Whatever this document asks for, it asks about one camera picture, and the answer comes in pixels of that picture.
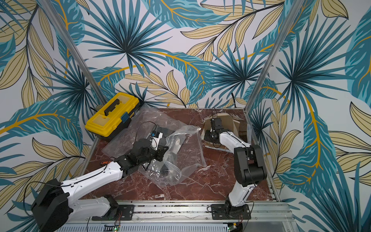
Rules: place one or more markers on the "yellow black toolbox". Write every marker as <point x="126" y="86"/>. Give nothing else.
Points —
<point x="113" y="117"/>

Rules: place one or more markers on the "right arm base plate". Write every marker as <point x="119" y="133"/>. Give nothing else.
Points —
<point x="227" y="212"/>

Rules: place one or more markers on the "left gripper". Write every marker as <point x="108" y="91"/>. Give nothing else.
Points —
<point x="161" y="151"/>

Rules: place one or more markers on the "aluminium corner post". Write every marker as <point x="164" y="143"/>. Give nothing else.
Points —
<point x="63" y="32"/>
<point x="294" y="11"/>

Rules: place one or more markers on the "right aluminium corner post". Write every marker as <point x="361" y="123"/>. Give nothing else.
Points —
<point x="294" y="11"/>

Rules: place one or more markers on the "olive tan plaid blanket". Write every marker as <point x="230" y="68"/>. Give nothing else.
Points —
<point x="229" y="127"/>

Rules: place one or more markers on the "left aluminium corner post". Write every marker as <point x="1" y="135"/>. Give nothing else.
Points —
<point x="63" y="32"/>

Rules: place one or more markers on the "clear plastic vacuum bag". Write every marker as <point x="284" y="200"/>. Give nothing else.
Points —
<point x="189" y="158"/>

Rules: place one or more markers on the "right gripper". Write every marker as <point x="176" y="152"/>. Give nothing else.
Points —
<point x="210" y="136"/>

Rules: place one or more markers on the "aluminium front rail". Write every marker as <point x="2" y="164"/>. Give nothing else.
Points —
<point x="205" y="216"/>

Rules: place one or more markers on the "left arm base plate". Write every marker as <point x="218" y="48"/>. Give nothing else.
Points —
<point x="117" y="213"/>

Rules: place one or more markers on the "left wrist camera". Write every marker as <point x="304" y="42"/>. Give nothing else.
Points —
<point x="155" y="139"/>

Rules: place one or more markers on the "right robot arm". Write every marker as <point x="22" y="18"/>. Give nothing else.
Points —
<point x="249" y="171"/>

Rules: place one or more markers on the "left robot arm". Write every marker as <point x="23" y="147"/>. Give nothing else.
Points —
<point x="60" y="202"/>

